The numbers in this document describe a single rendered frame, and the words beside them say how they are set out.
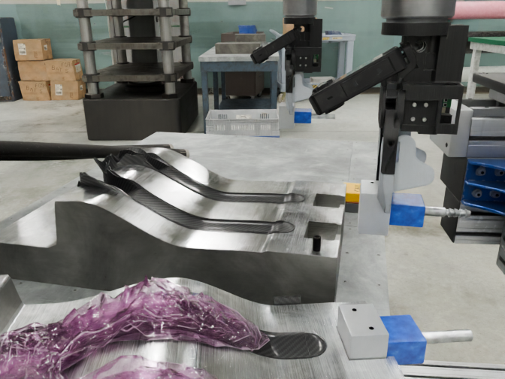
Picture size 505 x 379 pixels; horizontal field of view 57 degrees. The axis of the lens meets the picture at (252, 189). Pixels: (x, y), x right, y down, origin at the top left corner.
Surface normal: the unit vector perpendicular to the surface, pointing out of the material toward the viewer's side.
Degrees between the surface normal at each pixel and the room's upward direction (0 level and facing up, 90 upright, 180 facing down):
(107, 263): 90
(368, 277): 0
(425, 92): 90
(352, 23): 90
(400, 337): 0
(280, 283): 90
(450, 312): 0
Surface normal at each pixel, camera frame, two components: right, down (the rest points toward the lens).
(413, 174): -0.21, 0.17
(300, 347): 0.00, -0.92
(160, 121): -0.03, 0.36
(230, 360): 0.47, -0.84
